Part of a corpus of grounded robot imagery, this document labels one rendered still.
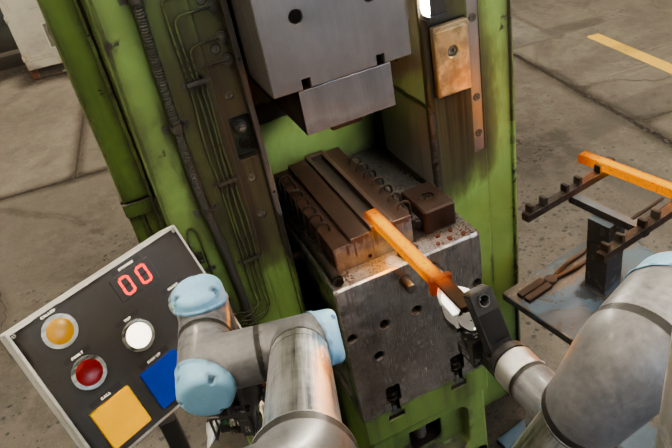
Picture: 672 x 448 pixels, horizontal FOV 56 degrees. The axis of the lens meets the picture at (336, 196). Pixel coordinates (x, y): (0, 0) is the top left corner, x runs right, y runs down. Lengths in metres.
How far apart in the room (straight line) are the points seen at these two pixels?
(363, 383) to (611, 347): 0.98
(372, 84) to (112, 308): 0.65
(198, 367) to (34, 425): 2.05
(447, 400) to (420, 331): 0.30
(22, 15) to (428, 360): 5.62
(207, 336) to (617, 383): 0.49
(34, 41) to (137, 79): 5.47
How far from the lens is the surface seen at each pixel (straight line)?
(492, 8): 1.59
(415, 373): 1.70
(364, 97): 1.30
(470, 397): 1.91
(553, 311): 1.68
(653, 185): 1.66
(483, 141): 1.69
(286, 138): 1.81
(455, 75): 1.54
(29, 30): 6.73
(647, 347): 0.74
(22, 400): 2.98
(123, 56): 1.29
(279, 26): 1.19
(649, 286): 0.80
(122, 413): 1.20
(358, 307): 1.47
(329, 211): 1.54
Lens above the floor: 1.83
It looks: 32 degrees down
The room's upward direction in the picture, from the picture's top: 11 degrees counter-clockwise
